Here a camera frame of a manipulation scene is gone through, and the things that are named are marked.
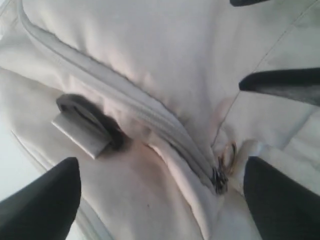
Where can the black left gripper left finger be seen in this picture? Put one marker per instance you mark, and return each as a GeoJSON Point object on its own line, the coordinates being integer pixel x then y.
{"type": "Point", "coordinates": [46, 208]}

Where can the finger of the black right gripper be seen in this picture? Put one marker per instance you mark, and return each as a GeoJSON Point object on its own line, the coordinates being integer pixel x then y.
{"type": "Point", "coordinates": [241, 3]}
{"type": "Point", "coordinates": [301, 85]}

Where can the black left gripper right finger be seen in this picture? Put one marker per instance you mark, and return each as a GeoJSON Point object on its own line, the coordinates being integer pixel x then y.
{"type": "Point", "coordinates": [281, 208]}

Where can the beige fabric duffel bag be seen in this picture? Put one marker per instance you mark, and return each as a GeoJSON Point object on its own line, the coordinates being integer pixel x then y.
{"type": "Point", "coordinates": [145, 94]}

